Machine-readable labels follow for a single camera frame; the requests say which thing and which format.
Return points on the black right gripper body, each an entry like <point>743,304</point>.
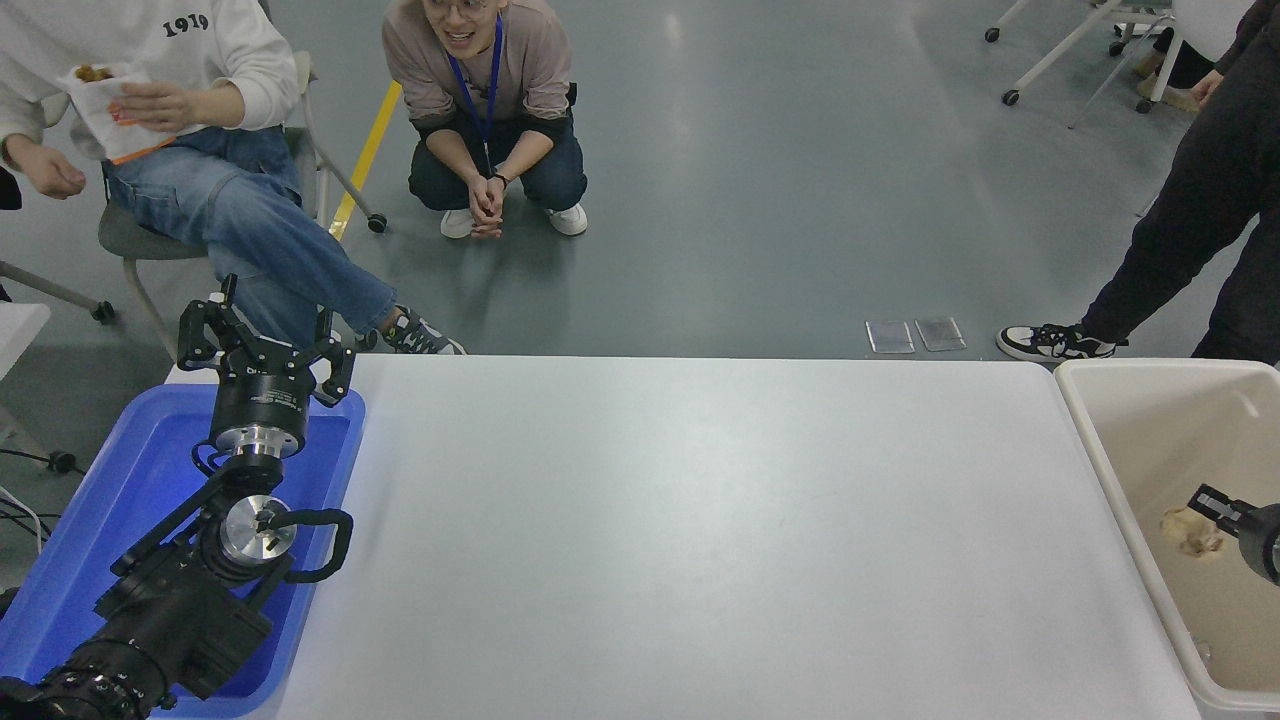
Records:
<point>1265,545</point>

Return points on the standing person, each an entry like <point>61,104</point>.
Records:
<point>1200,200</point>

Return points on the grey wheeled chair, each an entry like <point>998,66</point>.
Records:
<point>130,240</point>

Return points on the clear floor plate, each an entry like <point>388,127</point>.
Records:
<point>889,337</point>
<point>940,333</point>

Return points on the seated person's left hand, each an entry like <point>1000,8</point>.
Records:
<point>175,105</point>

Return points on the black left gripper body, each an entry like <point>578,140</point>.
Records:
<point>260,400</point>

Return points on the seated person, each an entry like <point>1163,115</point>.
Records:
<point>250,230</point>

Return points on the white food wrapper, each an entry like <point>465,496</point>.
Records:
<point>105,135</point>

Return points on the standing person's hand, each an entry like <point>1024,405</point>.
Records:
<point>1208,88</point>

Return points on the black object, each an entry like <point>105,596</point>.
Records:
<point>6,190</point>

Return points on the crouching person's right hand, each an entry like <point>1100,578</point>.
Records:
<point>478,203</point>

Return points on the white wheeled frame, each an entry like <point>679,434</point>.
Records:
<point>1050,58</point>

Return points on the seated person's right hand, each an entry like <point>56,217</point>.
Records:
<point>45,170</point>

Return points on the person with tan shoes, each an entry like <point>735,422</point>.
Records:
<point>1165,92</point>

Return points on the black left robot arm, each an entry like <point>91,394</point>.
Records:
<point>170,620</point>

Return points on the crouching person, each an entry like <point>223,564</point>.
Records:
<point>500,70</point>

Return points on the grey caster leg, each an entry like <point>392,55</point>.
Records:
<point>100,311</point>

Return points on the crouching person's left hand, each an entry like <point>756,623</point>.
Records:
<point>495,203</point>

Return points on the large pale bin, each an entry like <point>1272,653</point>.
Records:
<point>1150,450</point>

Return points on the tan paper ball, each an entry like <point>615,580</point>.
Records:
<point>1185,535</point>

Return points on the blue plastic tray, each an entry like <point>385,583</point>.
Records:
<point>130,480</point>

